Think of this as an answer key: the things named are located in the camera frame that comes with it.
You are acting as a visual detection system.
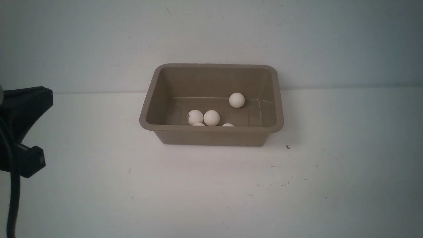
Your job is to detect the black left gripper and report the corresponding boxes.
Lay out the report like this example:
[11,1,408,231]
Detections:
[1,86,53,178]

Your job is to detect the marked white table-tennis ball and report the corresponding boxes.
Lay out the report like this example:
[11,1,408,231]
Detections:
[186,110,204,125]

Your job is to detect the tan plastic bin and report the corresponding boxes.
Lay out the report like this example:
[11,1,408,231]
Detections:
[139,63,284,147]

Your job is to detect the black left camera cable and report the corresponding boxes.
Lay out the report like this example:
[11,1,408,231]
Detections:
[0,116,21,238]

